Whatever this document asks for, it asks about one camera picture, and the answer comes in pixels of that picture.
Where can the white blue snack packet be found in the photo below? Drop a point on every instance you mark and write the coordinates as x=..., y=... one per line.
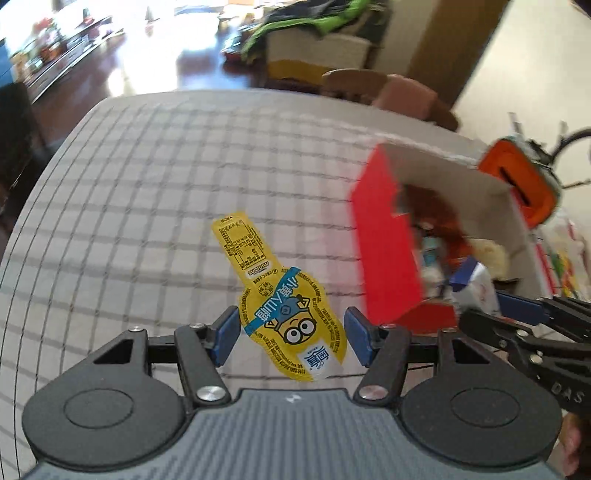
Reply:
x=469, y=287

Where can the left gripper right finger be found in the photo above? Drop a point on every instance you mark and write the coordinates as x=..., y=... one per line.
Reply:
x=385, y=355

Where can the sofa with green jacket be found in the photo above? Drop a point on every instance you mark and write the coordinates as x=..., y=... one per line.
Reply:
x=293, y=45

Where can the yellow minion snack packet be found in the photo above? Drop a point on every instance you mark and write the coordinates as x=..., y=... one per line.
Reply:
x=284, y=310

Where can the dark chair with black cloth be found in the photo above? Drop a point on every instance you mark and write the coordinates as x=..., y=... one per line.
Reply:
x=22, y=141

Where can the low tv cabinet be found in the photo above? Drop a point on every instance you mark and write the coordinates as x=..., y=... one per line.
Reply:
x=53, y=52

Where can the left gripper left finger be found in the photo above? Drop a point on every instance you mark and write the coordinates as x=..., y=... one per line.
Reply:
x=201, y=349

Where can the red brown snack packet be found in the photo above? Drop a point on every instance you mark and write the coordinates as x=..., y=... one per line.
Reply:
x=432, y=216

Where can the pale yellow snack packet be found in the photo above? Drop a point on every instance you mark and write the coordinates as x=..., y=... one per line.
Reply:
x=493, y=256

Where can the wooden chair with pink cloth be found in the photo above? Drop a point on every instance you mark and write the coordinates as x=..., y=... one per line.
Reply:
x=394, y=93

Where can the orange green pen holder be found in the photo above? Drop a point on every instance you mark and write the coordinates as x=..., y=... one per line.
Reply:
x=526, y=167

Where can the colourful plastic bag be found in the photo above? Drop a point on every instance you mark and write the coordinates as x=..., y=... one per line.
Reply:
x=565, y=256

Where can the checkered tablecloth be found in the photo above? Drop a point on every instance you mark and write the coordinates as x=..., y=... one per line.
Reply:
x=114, y=251

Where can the red cardboard box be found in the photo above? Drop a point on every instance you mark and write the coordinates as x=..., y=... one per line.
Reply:
x=486, y=207

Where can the grey desk lamp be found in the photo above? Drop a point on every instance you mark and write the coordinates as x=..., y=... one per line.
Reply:
x=565, y=142

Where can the person right hand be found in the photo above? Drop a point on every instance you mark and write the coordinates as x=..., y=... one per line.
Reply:
x=575, y=440

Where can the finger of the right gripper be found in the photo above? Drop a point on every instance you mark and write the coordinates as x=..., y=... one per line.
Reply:
x=567, y=316
x=523, y=347

